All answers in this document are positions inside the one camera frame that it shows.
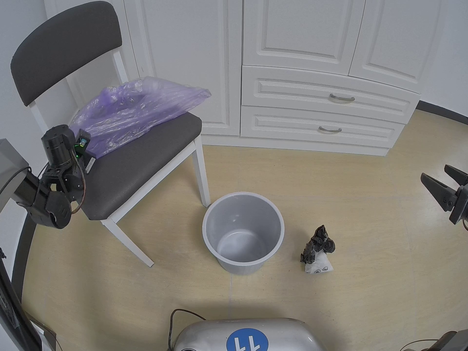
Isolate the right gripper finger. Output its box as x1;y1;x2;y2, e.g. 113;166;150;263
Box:
420;173;458;212
444;165;468;186

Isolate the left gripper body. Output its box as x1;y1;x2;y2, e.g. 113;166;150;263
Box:
82;151;97;176

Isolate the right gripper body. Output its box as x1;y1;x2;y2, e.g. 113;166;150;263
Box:
449;184;468;226

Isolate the purple plastic bag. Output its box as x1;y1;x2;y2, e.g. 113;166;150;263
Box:
69;76;212;159

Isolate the black plastic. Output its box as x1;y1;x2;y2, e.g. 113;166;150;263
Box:
300;225;336;266

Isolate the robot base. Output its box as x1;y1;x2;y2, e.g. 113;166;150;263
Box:
175;318;327;351

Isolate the white trash bin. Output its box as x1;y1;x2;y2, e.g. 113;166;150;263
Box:
202;192;285;275

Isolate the grey and white chair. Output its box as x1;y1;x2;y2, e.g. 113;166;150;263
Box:
10;1;211;268

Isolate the white printed wrapper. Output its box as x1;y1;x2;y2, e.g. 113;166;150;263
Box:
304;250;334;274

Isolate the white wardrobe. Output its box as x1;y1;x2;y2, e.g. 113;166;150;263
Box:
41;0;449;157

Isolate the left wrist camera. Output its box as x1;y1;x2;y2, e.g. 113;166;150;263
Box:
75;130;92;157

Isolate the black cable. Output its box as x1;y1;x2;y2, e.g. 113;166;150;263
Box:
168;308;207;349

